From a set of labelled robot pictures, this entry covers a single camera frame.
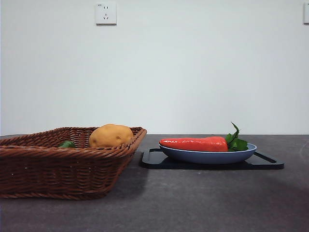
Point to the orange carrot with green leaves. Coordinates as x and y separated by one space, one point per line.
200 143

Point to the light blue plate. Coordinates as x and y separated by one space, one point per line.
207 157

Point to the black flat tray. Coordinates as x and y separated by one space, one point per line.
154 162

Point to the yellow-brown potato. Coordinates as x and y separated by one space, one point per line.
111 135

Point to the green chili pepper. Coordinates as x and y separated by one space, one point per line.
67 144

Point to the brown woven wicker basket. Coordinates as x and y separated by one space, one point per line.
60 169

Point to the white wall power socket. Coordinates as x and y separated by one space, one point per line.
106 14

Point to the white wall plate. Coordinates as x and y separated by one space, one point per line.
306 13

